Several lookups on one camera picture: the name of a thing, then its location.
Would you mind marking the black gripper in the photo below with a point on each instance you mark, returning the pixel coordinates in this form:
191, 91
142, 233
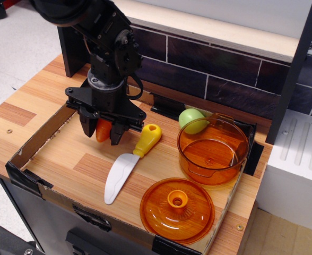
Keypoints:
109, 102

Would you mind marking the orange toy carrot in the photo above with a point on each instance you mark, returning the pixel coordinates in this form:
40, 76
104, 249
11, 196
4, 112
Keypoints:
103, 130

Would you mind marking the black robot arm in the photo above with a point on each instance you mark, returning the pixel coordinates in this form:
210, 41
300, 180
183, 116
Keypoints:
114, 58

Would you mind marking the orange transparent pot lid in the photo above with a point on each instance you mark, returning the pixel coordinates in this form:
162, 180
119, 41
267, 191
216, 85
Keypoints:
177, 209

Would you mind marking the orange transparent pot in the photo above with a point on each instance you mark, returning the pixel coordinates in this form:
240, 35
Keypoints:
212, 149

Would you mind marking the green toy fruit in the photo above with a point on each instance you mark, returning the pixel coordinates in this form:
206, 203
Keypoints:
191, 120

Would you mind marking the dark tiled backsplash shelf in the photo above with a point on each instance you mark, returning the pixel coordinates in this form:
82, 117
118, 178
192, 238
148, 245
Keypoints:
252, 71

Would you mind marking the white toy sink unit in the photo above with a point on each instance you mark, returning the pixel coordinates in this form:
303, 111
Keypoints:
286, 187

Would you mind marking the yellow handled toy knife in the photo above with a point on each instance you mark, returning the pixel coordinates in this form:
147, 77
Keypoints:
125, 163

